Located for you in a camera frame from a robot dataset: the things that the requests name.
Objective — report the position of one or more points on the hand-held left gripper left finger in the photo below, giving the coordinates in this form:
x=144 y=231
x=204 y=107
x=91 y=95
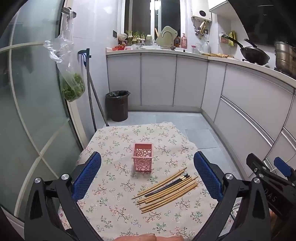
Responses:
x=87 y=176

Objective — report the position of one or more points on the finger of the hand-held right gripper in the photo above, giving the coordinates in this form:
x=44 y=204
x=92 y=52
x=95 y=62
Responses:
x=282 y=167
x=254 y=163

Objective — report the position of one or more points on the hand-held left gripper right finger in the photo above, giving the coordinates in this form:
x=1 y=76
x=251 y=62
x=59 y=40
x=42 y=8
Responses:
x=205 y=176

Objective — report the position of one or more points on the black chopstick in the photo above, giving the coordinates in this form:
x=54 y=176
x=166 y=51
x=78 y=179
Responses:
x=174 y=185
x=170 y=184

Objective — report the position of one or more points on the bunch of wooden chopsticks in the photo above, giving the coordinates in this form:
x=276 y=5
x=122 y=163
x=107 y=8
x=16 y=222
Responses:
x=166 y=197

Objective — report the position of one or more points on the pink perforated utensil holder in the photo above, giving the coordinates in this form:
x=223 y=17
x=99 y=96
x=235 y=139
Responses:
x=142 y=160

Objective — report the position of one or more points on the floral tablecloth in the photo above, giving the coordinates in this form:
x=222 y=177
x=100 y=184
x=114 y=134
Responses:
x=111 y=204

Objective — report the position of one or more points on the grey mop pole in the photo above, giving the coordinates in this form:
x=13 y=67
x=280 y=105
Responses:
x=99 y=105
x=91 y=99

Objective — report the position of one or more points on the brown trash bin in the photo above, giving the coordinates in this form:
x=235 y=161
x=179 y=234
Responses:
x=118 y=109

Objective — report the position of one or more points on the frosted glass door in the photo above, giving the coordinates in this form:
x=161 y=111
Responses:
x=34 y=115

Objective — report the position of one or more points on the plastic bag of greens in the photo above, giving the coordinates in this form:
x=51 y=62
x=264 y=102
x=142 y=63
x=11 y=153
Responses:
x=72 y=89

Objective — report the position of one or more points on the black wok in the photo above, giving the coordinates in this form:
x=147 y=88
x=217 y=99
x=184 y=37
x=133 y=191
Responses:
x=254 y=55

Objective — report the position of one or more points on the white kitchen base cabinets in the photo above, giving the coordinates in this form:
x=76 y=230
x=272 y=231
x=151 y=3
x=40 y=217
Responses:
x=157 y=78

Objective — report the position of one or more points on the steel stock pot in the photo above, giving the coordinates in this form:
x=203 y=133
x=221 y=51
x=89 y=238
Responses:
x=284 y=55

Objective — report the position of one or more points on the tray of food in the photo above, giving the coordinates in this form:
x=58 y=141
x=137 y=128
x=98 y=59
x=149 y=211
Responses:
x=217 y=55

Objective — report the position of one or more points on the clear glass jars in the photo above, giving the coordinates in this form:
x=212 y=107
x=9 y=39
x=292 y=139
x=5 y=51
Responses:
x=200 y=48

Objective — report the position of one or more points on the red plastic basket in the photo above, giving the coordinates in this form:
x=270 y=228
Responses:
x=119 y=48

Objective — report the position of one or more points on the pink soap bottle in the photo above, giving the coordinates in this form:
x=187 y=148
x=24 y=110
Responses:
x=184 y=41

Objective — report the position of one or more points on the dark dispenser bottle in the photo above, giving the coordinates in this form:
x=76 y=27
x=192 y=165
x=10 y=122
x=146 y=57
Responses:
x=177 y=42

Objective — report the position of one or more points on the metal faucet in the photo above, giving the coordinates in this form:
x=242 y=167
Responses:
x=170 y=38

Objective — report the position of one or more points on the small filled plastic bag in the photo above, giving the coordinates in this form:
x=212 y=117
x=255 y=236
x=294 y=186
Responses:
x=122 y=37

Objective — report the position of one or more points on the pale green cutting board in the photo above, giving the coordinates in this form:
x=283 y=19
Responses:
x=159 y=39

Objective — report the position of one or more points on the dark range hood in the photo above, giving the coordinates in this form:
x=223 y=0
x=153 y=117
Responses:
x=266 y=18

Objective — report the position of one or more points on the sprouting green onion plants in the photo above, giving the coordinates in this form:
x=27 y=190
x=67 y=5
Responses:
x=138 y=37

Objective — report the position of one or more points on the white water heater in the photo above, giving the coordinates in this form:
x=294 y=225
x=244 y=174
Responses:
x=201 y=16

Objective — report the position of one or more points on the white upper cabinet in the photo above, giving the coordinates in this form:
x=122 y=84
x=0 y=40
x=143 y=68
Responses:
x=217 y=5

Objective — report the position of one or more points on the kitchen window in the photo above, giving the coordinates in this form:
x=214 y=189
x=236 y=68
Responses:
x=141 y=16

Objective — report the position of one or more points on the dark wall mop holder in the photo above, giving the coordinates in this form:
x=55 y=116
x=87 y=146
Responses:
x=86 y=52

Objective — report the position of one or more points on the wall rack with packets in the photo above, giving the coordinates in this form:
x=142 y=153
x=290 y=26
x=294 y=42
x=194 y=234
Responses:
x=227 y=39

